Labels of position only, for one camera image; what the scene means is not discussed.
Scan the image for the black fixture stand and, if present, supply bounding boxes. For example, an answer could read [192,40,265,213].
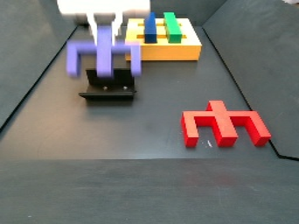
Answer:
[79,68,136,101]

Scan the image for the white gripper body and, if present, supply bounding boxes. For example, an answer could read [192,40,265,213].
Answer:
[56,0,151,25]

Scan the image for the purple comb-shaped block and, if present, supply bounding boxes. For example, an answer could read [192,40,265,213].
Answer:
[67,26,142,77]

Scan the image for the green long bar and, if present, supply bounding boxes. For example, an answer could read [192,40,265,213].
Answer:
[163,12,183,44]

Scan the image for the red comb-shaped block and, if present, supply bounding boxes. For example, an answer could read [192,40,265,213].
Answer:
[182,101,271,148]

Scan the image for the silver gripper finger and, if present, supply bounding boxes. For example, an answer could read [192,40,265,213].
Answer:
[112,11,123,43]
[87,12,98,44]

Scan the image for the yellow slotted board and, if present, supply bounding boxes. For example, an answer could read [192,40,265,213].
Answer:
[126,18,202,61]

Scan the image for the blue long bar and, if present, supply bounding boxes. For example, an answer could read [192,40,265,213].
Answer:
[144,12,156,44]

